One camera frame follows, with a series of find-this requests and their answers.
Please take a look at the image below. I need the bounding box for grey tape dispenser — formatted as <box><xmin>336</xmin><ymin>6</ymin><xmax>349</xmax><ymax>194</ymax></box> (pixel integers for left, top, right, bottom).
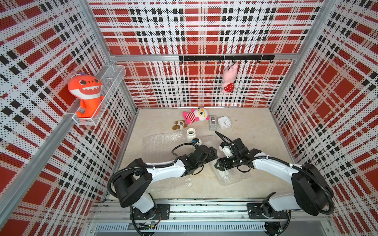
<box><xmin>209</xmin><ymin>116</ymin><xmax>217</xmax><ymax>131</ymax></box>

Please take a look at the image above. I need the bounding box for pink striped owl plush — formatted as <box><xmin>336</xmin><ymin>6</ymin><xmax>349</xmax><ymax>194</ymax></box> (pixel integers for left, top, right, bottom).
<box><xmin>183</xmin><ymin>108</ymin><xmax>210</xmax><ymax>124</ymax></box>

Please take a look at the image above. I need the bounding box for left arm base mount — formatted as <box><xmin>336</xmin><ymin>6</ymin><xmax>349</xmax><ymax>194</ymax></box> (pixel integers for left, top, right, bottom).
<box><xmin>130</xmin><ymin>204</ymin><xmax>171</xmax><ymax>220</ymax></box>

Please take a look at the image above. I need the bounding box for pink pig plush toy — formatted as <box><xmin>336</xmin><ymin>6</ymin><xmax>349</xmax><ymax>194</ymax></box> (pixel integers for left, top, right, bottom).
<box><xmin>222</xmin><ymin>63</ymin><xmax>239</xmax><ymax>93</ymax></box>

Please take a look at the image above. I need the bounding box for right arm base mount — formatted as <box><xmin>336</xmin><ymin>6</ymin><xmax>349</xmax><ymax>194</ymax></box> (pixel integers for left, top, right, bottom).
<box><xmin>247</xmin><ymin>203</ymin><xmax>288</xmax><ymax>220</ymax></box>

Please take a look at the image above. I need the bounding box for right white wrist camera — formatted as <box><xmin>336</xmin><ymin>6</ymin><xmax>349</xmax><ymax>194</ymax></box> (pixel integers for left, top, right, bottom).
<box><xmin>219</xmin><ymin>142</ymin><xmax>234</xmax><ymax>158</ymax></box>

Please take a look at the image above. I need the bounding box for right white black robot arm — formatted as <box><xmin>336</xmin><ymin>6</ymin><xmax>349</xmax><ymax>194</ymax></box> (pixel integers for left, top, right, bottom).
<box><xmin>215</xmin><ymin>138</ymin><xmax>335</xmax><ymax>218</ymax></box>

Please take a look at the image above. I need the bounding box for brown white dog plush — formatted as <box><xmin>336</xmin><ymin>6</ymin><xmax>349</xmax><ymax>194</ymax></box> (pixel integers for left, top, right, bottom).
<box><xmin>172</xmin><ymin>120</ymin><xmax>188</xmax><ymax>130</ymax></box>

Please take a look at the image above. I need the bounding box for black wall hook rail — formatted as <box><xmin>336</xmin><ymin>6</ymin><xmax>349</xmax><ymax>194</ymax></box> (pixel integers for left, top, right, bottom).
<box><xmin>178</xmin><ymin>55</ymin><xmax>275</xmax><ymax>63</ymax></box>

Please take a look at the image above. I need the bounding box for bubble wrap sheet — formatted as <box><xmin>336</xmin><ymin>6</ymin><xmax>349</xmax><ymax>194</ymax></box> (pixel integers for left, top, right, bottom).
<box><xmin>203</xmin><ymin>134</ymin><xmax>252</xmax><ymax>187</ymax></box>
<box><xmin>141</xmin><ymin>131</ymin><xmax>193</xmax><ymax>192</ymax></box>

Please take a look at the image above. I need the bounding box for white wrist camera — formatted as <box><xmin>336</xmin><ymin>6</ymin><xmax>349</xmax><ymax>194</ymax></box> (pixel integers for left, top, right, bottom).
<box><xmin>191</xmin><ymin>138</ymin><xmax>202</xmax><ymax>147</ymax></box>
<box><xmin>219</xmin><ymin>142</ymin><xmax>234</xmax><ymax>158</ymax></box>

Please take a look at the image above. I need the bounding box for small white ribbed vase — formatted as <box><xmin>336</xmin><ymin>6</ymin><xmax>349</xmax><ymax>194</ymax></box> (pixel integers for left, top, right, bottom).
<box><xmin>187</xmin><ymin>128</ymin><xmax>196</xmax><ymax>142</ymax></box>

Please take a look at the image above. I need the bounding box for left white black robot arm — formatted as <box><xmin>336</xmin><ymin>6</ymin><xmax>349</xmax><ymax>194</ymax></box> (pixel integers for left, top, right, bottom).
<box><xmin>107</xmin><ymin>138</ymin><xmax>218</xmax><ymax>219</ymax></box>

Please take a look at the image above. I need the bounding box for aluminium front rail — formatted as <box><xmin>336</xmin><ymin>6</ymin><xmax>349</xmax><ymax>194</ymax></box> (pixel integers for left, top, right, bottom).
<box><xmin>88</xmin><ymin>198</ymin><xmax>328</xmax><ymax>220</ymax></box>

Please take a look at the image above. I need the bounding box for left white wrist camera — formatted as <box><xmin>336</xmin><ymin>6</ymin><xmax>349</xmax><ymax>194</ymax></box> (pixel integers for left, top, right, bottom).
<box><xmin>191</xmin><ymin>138</ymin><xmax>202</xmax><ymax>147</ymax></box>

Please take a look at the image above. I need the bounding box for orange shark plush toy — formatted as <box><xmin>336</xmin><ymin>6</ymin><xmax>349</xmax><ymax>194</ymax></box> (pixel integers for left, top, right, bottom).
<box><xmin>68</xmin><ymin>73</ymin><xmax>104</xmax><ymax>118</ymax></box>

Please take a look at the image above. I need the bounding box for white square clock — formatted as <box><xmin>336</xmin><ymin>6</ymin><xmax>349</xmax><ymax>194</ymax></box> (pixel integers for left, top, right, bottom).
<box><xmin>218</xmin><ymin>116</ymin><xmax>232</xmax><ymax>129</ymax></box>

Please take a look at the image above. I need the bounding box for clear acrylic wall shelf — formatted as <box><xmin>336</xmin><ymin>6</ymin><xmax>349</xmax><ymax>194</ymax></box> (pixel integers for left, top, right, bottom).
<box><xmin>68</xmin><ymin>65</ymin><xmax>129</xmax><ymax>126</ymax></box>

